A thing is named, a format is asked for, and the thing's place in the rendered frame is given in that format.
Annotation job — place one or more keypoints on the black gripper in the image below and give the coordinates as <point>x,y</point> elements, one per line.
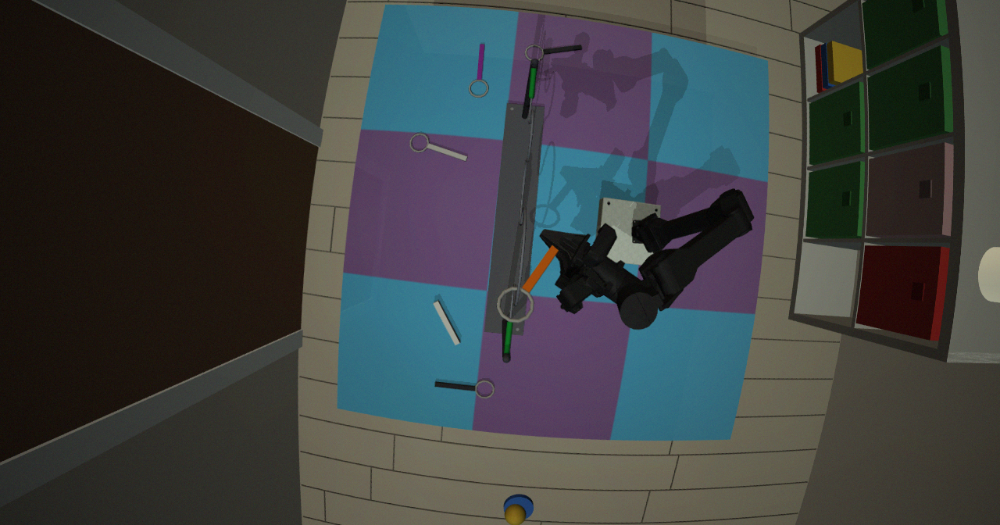
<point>575,253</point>

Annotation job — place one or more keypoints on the grey loop with flat handle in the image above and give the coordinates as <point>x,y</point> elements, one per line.
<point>437,149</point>

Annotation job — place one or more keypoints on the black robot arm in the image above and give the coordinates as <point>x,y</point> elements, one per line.
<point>666,272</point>

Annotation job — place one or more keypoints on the grey ring with black handle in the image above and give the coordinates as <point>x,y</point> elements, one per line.
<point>553,50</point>
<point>464,387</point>

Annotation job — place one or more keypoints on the grey loop with purple handle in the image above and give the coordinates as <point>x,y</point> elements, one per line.
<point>479,72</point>

